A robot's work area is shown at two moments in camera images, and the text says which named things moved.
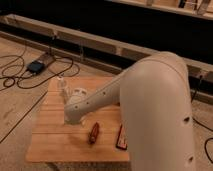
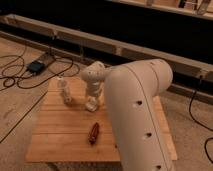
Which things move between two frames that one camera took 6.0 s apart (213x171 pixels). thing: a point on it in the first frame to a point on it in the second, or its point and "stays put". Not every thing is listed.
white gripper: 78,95 to 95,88
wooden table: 91,140 stays put
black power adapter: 35,66 stays put
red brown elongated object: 94,133 stays put
